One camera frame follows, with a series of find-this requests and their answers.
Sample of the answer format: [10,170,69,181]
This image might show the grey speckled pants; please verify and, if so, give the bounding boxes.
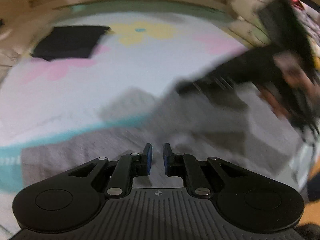
[21,85,302,189]

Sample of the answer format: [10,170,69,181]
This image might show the person's right hand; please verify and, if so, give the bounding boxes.
[258,51,319,119]

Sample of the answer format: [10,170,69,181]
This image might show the floral cream pillow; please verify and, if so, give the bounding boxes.
[229,0,271,47]

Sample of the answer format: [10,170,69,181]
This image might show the pastel patterned bed sheet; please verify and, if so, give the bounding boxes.
[1,2,315,239]

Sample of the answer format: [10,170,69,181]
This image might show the folded black garment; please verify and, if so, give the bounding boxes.
[31,25,111,61]

